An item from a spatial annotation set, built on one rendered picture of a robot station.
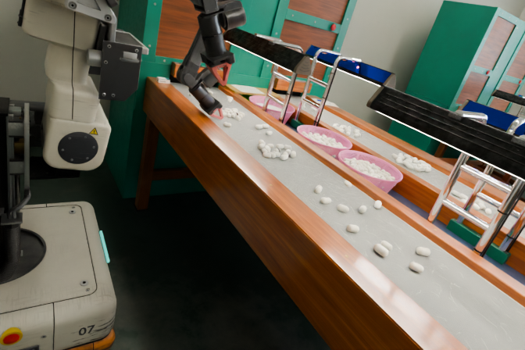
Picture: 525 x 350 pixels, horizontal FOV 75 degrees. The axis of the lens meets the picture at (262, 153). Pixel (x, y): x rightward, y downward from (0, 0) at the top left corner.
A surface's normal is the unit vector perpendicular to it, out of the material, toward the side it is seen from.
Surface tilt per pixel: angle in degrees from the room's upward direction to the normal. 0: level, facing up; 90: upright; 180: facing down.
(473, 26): 90
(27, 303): 0
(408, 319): 0
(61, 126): 90
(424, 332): 0
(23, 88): 90
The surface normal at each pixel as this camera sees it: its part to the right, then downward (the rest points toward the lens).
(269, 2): 0.54, 0.45
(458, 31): -0.82, 0.00
